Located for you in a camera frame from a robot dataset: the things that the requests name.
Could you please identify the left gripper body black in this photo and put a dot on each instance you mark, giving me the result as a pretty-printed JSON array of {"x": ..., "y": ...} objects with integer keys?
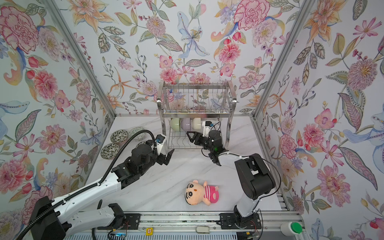
[{"x": 153, "y": 160}]

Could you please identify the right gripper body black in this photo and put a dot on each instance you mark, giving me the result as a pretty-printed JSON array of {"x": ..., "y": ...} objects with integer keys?
[{"x": 207, "y": 146}]

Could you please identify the cream bowl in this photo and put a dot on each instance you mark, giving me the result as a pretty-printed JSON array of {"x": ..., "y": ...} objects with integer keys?
[{"x": 197, "y": 124}]

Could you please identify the lilac purple bowl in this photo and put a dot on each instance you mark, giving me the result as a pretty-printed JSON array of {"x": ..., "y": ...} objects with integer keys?
[{"x": 186, "y": 124}]

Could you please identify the light green bowl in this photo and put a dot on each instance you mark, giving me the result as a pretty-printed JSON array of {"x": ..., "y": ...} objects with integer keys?
[{"x": 175, "y": 124}]

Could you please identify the steel two-tier dish rack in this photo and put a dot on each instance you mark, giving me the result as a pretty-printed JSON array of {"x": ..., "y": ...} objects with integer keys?
[{"x": 215, "y": 102}]

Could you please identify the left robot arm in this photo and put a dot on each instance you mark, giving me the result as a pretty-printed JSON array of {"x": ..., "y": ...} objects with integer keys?
[{"x": 66, "y": 215}]

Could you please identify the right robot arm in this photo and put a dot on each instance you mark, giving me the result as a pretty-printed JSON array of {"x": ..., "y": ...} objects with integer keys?
[{"x": 256, "y": 179}]

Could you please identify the dark patterned bowl centre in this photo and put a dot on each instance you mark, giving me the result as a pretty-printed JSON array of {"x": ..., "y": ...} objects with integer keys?
[{"x": 141, "y": 144}]

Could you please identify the pale green patterned bowl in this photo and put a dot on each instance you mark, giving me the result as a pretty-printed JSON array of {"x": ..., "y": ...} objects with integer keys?
[{"x": 135, "y": 130}]

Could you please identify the dark patterned bowl back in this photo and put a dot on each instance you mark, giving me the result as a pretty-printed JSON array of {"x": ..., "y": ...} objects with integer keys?
[{"x": 119, "y": 136}]

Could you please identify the dark patterned bowl front-left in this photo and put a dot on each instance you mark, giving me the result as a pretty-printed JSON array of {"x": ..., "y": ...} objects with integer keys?
[{"x": 109, "y": 151}]

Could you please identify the cartoon boy plush doll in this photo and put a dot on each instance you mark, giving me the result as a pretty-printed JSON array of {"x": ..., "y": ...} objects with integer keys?
[{"x": 196, "y": 193}]

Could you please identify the green emergency button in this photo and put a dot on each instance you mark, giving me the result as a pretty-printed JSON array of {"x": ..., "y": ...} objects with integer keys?
[{"x": 291, "y": 229}]

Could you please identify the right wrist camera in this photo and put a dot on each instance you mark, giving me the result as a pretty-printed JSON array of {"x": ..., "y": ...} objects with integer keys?
[{"x": 207, "y": 126}]

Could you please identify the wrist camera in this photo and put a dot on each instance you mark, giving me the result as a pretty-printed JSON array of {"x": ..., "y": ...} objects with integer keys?
[
  {"x": 207, "y": 126},
  {"x": 160, "y": 141}
]

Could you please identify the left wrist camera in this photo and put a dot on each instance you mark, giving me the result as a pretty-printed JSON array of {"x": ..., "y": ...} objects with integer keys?
[{"x": 160, "y": 141}]

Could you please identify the yellow sticker on rail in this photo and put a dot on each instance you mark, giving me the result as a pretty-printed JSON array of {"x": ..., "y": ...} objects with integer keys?
[{"x": 149, "y": 231}]

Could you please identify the grey clip on rail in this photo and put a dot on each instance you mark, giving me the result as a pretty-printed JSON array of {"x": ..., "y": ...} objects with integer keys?
[{"x": 202, "y": 229}]

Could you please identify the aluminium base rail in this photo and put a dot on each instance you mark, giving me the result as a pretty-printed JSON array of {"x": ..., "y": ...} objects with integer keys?
[{"x": 177, "y": 221}]

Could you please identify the right aluminium corner post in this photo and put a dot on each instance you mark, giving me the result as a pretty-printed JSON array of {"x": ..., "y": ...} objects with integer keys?
[{"x": 281, "y": 60}]

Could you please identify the aluminium corner post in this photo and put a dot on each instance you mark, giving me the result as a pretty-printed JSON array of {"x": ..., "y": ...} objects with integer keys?
[
  {"x": 281, "y": 60},
  {"x": 68, "y": 36}
]

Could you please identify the left aluminium corner post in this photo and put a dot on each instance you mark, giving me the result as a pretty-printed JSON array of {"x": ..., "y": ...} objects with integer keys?
[{"x": 68, "y": 36}]

